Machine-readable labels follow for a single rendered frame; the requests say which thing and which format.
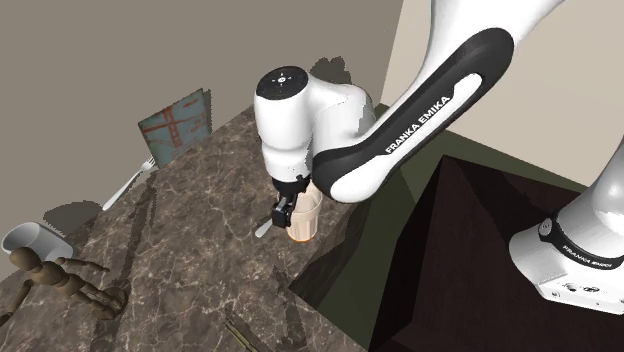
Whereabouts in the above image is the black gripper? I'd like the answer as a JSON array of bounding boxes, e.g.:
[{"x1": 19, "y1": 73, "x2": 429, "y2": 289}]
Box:
[{"x1": 270, "y1": 174, "x2": 312, "y2": 230}]

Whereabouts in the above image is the beige ribbed cup orange base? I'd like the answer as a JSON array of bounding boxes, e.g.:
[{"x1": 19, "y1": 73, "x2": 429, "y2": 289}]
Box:
[{"x1": 285, "y1": 184, "x2": 324, "y2": 244}]

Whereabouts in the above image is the olive green pencil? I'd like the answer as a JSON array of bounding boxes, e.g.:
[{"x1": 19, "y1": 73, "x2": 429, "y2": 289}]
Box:
[{"x1": 223, "y1": 317, "x2": 262, "y2": 352}]

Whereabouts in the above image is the blue book with red bridge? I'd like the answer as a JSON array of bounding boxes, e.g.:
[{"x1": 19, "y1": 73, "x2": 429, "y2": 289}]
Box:
[{"x1": 137, "y1": 88, "x2": 214, "y2": 170}]

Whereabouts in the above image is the silver fork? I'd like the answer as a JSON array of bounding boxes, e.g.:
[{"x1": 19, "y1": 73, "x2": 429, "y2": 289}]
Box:
[{"x1": 101, "y1": 155, "x2": 158, "y2": 212}]

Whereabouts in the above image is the wooden artist mannequin figure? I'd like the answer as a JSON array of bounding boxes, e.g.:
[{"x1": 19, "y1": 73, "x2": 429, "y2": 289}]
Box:
[{"x1": 0, "y1": 246, "x2": 130, "y2": 329}]

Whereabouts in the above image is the white mug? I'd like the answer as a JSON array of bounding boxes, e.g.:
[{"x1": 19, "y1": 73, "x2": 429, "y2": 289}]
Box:
[{"x1": 0, "y1": 221, "x2": 80, "y2": 263}]

